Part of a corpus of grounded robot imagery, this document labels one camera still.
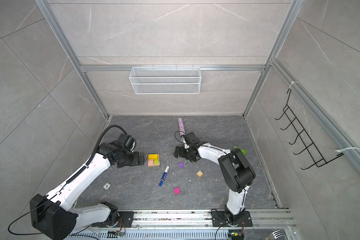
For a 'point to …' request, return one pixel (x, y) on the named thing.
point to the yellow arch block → (152, 156)
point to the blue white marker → (164, 175)
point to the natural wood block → (154, 165)
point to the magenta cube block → (176, 190)
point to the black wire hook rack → (310, 148)
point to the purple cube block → (181, 164)
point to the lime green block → (155, 161)
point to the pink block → (150, 163)
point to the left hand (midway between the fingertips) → (137, 158)
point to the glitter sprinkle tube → (181, 126)
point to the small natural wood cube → (200, 173)
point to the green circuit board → (235, 234)
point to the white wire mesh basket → (165, 80)
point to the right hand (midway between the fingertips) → (179, 154)
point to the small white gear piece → (107, 186)
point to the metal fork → (275, 235)
